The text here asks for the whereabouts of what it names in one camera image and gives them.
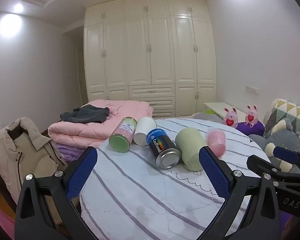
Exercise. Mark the grey pillow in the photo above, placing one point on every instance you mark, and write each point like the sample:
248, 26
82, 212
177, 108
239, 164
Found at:
206, 117

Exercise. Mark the green pink labelled can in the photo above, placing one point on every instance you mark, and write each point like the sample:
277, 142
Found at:
122, 133

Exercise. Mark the pink bunny plush toy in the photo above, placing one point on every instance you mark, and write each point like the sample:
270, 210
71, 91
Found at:
230, 118
251, 116

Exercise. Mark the pink cloth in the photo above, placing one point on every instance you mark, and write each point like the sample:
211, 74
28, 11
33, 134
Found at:
0, 222

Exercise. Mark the light green cup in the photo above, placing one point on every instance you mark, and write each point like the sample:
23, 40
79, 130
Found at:
190, 147

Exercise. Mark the pink plastic cup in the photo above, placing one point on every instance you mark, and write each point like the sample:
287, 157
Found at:
215, 140

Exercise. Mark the white bedside cabinet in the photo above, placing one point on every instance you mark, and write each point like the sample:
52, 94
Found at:
217, 107

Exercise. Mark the purple cushion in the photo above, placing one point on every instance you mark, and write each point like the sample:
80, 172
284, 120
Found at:
252, 129

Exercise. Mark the cream wardrobe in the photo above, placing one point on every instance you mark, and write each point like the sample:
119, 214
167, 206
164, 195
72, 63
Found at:
150, 55

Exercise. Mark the grey plush toy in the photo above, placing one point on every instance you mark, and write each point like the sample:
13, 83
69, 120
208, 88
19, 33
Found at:
282, 137

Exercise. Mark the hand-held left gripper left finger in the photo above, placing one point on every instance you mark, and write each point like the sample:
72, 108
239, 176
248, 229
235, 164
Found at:
81, 173

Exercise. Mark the dark grey garment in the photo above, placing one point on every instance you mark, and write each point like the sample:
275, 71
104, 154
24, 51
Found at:
86, 115

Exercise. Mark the folded pink quilt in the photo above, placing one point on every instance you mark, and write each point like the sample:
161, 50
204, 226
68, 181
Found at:
90, 132

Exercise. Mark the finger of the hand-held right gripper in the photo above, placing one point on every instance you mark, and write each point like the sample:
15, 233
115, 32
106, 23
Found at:
286, 155
258, 163

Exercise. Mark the white grey striped bedsheet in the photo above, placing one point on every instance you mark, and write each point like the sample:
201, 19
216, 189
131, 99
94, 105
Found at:
140, 200

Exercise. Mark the round ceiling light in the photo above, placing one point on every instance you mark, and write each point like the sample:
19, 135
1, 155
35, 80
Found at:
18, 8

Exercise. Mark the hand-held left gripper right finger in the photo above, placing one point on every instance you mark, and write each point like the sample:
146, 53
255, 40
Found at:
215, 175

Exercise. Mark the white paper cup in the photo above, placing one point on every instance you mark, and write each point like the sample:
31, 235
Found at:
145, 129

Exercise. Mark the triangle patterned pillow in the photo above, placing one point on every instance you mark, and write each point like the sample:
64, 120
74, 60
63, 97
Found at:
287, 112

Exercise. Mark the folded purple blanket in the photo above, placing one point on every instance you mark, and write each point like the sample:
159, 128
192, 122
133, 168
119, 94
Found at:
67, 152

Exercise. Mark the beige jacket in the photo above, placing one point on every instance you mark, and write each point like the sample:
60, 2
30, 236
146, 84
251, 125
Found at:
17, 152

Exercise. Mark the black blue labelled can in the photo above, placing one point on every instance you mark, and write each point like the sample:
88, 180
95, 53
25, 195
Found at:
161, 146

